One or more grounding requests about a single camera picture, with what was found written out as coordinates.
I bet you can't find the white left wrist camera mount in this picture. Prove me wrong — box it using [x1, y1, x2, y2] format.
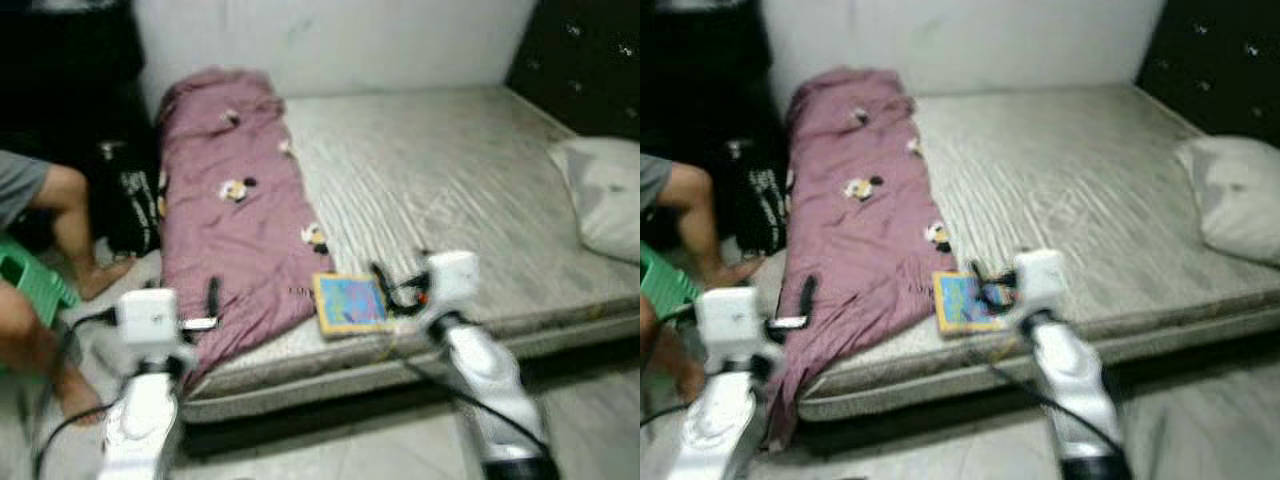
[694, 286, 767, 352]
[114, 288, 182, 352]

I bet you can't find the grey bed base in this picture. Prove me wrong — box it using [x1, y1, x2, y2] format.
[180, 320, 641, 426]
[795, 330, 1280, 426]

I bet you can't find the colourful picture book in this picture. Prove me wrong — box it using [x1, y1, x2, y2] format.
[932, 270, 1007, 337]
[313, 272, 392, 338]

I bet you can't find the white pillow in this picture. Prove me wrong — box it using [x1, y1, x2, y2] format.
[1175, 134, 1280, 267]
[548, 136, 641, 264]

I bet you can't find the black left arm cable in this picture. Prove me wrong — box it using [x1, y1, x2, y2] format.
[30, 310, 121, 480]
[640, 395, 701, 431]

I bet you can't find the black tufted headboard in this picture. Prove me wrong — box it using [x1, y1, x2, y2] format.
[505, 0, 641, 141]
[1135, 0, 1280, 151]

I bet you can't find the grey quilted mattress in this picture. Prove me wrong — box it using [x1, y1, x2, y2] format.
[800, 82, 1280, 386]
[180, 84, 641, 371]

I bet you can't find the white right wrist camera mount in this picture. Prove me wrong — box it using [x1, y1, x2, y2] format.
[1014, 249, 1070, 314]
[425, 251, 480, 312]

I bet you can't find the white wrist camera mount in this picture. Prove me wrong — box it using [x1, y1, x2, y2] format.
[114, 288, 182, 352]
[694, 286, 767, 352]
[425, 251, 480, 312]
[1014, 249, 1070, 314]

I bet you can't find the black bag white lettering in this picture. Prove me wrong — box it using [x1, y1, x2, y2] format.
[725, 140, 792, 257]
[95, 140, 167, 257]

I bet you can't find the purple printed blanket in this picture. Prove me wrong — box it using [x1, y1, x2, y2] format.
[158, 68, 337, 393]
[765, 68, 957, 447]

